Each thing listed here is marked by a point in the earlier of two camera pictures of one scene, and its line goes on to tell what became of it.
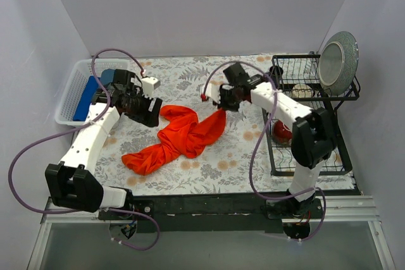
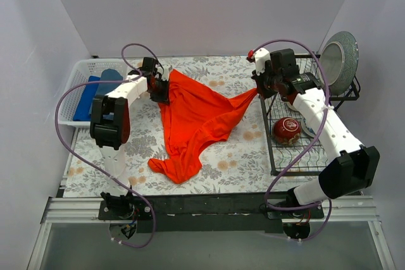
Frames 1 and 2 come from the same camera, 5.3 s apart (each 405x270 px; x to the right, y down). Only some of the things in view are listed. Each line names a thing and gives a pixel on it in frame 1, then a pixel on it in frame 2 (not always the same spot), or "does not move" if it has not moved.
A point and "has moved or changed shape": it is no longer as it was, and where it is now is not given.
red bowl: [282, 133] does not move
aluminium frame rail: [359, 208] does not move
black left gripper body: [147, 110] → [161, 90]
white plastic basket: [81, 72] does not move
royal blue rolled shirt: [85, 100] does not move
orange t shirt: [182, 135] has moved or changed shape
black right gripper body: [228, 102] → [262, 85]
